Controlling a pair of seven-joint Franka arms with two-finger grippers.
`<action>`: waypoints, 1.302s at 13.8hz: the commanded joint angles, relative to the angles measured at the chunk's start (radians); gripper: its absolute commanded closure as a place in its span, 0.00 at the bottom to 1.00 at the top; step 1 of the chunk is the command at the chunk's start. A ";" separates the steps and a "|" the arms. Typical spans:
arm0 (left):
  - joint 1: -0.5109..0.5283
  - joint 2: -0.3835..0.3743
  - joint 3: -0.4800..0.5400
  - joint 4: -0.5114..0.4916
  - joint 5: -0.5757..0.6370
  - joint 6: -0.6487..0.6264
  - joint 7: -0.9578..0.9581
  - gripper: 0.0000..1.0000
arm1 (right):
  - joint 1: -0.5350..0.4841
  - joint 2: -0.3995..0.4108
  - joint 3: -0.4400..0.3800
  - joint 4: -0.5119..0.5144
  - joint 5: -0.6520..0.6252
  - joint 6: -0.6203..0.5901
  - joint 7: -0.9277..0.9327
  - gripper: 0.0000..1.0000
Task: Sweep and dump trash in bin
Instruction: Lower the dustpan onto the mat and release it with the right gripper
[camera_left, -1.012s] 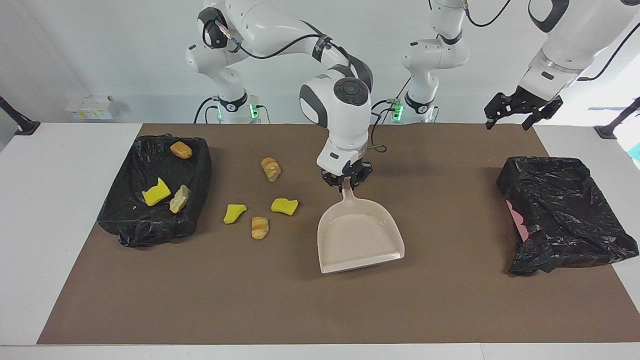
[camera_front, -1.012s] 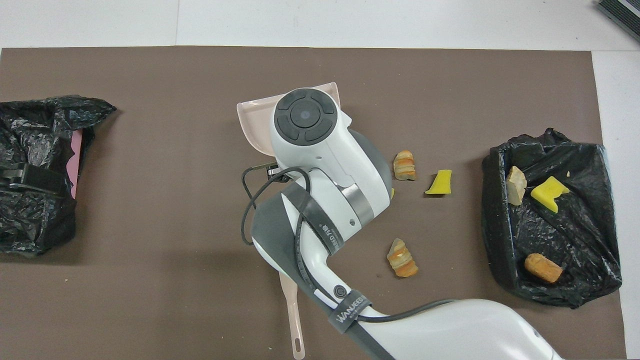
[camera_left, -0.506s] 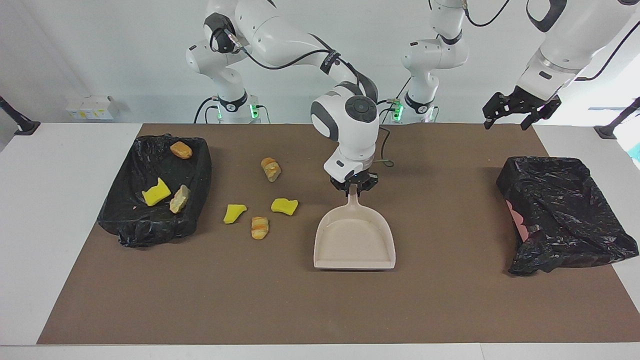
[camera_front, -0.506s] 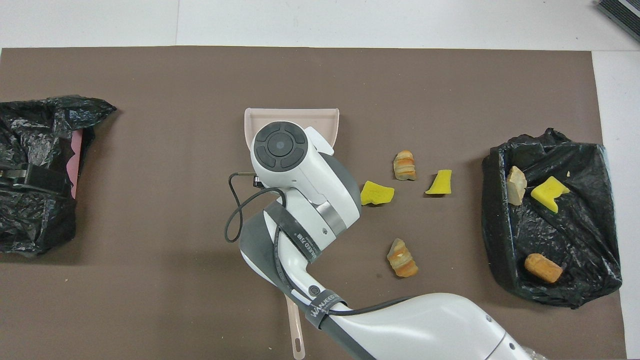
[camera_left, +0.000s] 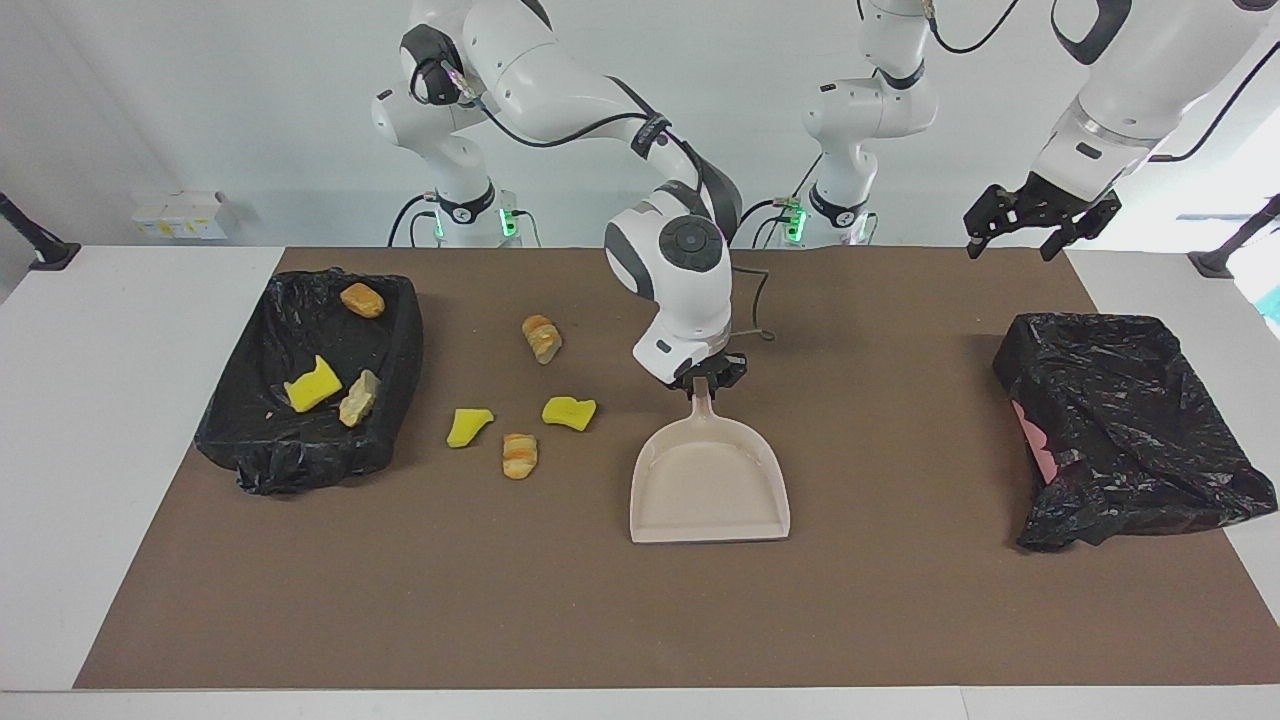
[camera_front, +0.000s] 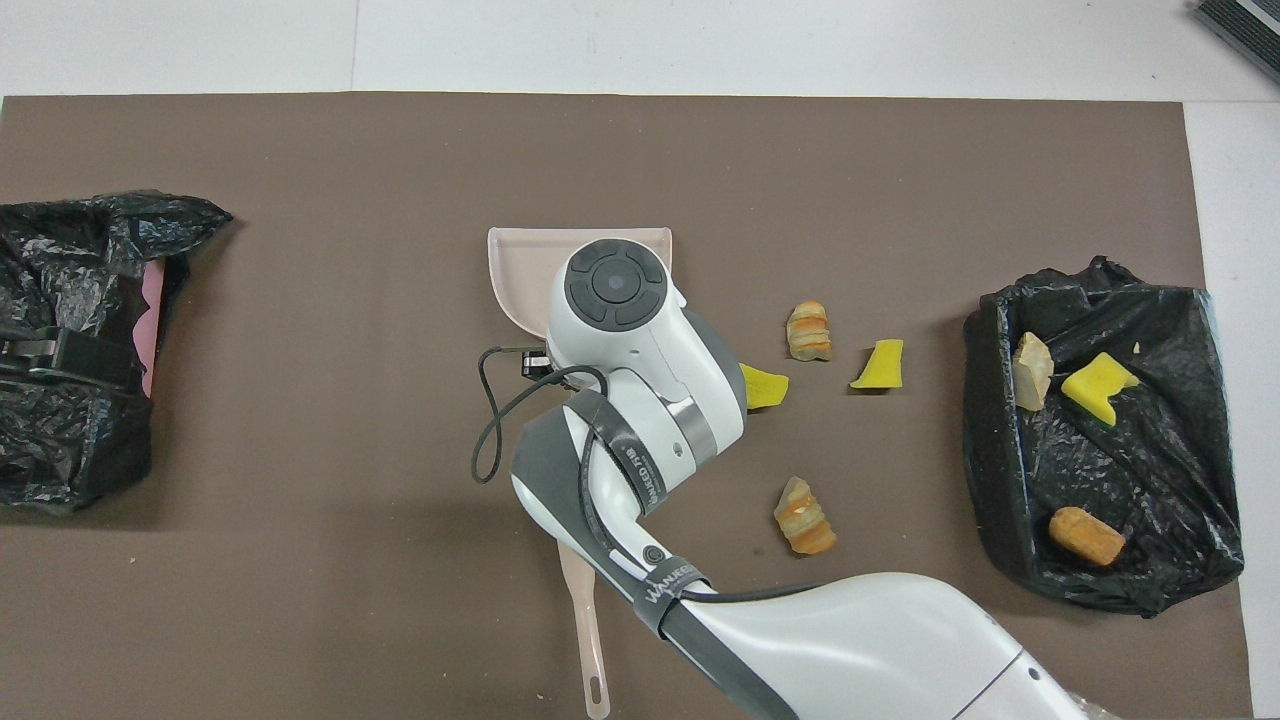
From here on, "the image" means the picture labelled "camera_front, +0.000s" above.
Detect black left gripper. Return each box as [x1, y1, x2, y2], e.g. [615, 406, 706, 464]
[0, 328, 147, 396]

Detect beige plastic dustpan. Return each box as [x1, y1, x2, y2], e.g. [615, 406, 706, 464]
[487, 227, 673, 341]

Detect yellow sponge piece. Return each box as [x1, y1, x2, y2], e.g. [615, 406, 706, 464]
[738, 363, 790, 411]
[850, 339, 905, 391]
[1060, 352, 1141, 428]

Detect beige brush black bristles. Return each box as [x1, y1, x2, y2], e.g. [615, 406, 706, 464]
[557, 540, 611, 720]

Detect striped croissant bread piece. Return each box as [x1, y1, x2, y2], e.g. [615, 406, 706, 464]
[1012, 332, 1055, 413]
[773, 476, 839, 556]
[786, 301, 834, 362]

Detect brown bread roll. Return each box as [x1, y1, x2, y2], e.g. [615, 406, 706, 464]
[1048, 506, 1127, 568]

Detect black bag lined pink bin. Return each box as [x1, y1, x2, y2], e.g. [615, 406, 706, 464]
[0, 190, 234, 506]

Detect brown table mat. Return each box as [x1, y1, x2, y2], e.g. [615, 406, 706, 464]
[0, 92, 1256, 720]

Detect dark ribbed panel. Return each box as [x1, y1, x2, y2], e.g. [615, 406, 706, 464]
[1192, 0, 1280, 86]

